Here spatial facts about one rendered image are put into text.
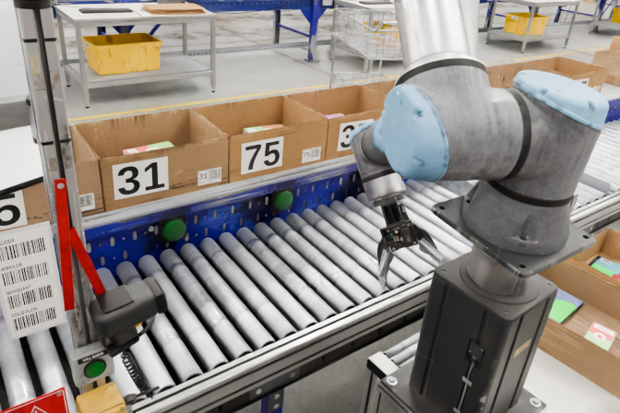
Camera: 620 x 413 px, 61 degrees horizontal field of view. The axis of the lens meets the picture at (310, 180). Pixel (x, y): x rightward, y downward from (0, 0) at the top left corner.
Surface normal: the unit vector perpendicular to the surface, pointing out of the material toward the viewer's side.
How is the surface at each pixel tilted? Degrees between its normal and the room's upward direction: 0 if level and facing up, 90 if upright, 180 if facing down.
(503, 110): 40
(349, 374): 0
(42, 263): 90
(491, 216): 71
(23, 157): 86
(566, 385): 0
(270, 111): 90
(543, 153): 91
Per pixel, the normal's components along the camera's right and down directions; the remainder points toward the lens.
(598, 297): -0.75, 0.22
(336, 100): 0.57, 0.40
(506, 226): -0.51, 0.06
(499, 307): 0.07, -0.89
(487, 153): 0.20, 0.45
